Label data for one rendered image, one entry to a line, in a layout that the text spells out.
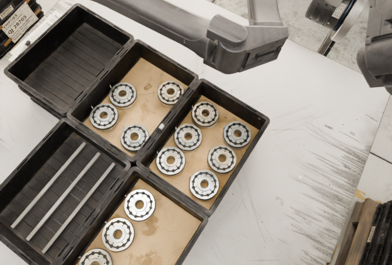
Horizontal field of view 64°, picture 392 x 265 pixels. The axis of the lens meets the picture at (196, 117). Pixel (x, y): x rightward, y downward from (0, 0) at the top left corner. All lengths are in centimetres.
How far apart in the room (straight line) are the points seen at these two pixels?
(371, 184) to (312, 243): 105
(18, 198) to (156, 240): 49
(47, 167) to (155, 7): 79
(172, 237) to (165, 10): 74
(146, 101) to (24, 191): 52
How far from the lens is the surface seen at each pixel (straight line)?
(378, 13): 56
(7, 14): 213
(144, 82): 128
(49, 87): 136
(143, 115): 122
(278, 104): 144
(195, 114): 118
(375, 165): 236
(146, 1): 64
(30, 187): 124
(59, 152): 124
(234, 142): 116
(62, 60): 141
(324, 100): 152
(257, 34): 59
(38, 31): 170
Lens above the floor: 194
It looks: 67 degrees down
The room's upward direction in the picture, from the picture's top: 6 degrees clockwise
